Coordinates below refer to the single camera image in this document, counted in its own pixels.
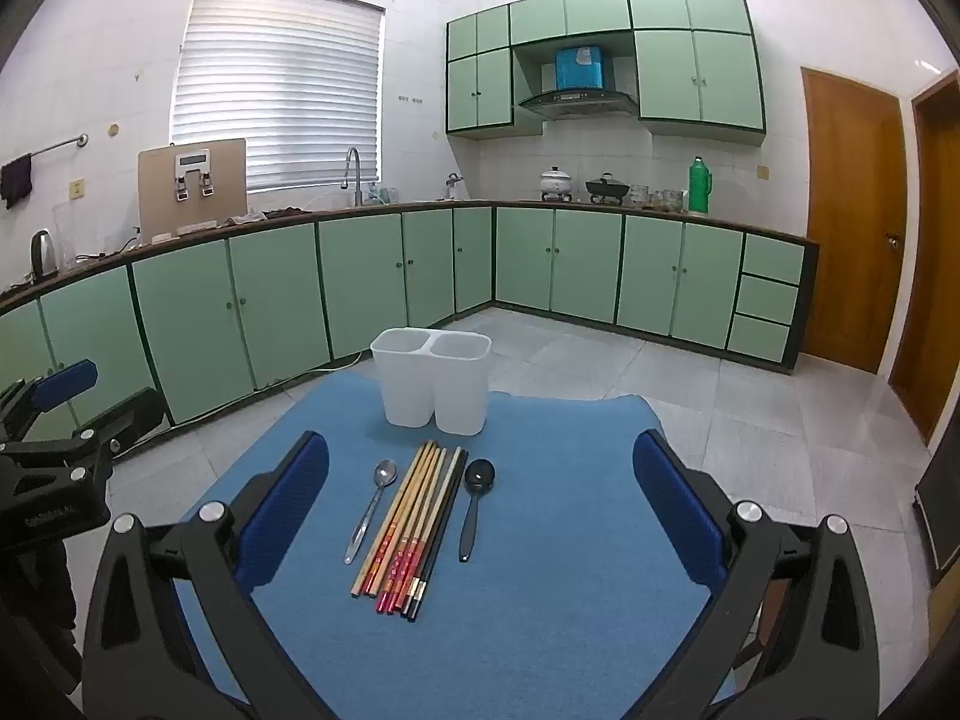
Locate white device on board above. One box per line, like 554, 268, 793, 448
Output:
172, 152, 217, 201

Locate row of glass jars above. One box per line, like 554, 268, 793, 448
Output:
630, 184, 685, 212

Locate black chopstick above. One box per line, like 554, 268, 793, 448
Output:
401, 448, 464, 621
410, 448, 470, 623

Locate brown board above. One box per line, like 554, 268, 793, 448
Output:
138, 138, 248, 237

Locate cream chopstick with red handle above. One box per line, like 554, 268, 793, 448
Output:
391, 446, 458, 614

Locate green drawer unit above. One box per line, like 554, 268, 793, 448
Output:
726, 232, 818, 376

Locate clear glass pitcher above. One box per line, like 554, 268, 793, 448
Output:
51, 202, 76, 271

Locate white two-compartment utensil holder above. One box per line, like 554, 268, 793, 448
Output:
370, 328, 493, 436

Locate green thermos flask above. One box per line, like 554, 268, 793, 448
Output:
688, 156, 712, 215

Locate white window blind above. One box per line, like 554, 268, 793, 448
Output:
171, 0, 386, 194

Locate dark electric kettle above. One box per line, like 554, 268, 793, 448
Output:
30, 229, 59, 278

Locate brown wooden door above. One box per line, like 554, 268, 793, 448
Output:
801, 66, 908, 374
889, 71, 960, 447

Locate plain wooden chopstick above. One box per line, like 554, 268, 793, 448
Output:
348, 441, 430, 601

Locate green base cabinet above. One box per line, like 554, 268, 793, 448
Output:
491, 202, 747, 350
0, 206, 496, 443

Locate wooden chopstick with red print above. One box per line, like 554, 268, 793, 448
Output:
358, 441, 437, 601

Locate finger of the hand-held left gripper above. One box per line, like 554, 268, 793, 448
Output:
0, 360, 100, 440
0, 388, 167, 482

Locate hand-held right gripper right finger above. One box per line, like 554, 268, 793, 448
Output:
632, 429, 882, 720

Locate blue felt mat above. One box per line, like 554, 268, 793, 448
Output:
176, 373, 740, 720

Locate metal towel rail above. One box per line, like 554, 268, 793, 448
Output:
30, 133, 89, 158

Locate black range hood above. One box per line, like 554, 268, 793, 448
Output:
517, 88, 638, 121

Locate black plastic spoon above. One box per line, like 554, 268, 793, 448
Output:
458, 459, 496, 563

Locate green wall cabinet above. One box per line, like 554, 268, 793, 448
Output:
446, 0, 767, 140

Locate dark towel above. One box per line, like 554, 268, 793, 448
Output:
0, 154, 35, 209

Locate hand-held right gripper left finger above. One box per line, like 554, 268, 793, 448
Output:
81, 431, 331, 720

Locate silver metal spoon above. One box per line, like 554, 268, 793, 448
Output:
343, 459, 398, 565

